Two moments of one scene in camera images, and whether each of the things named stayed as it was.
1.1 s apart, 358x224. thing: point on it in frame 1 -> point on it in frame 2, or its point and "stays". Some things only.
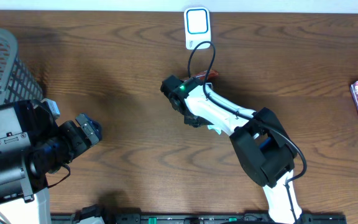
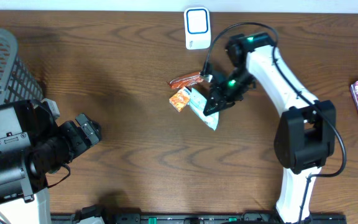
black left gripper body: [81, 134] stays
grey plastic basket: [4, 76] stays
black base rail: [249, 218] stays
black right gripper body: [196, 120] -> [234, 84]
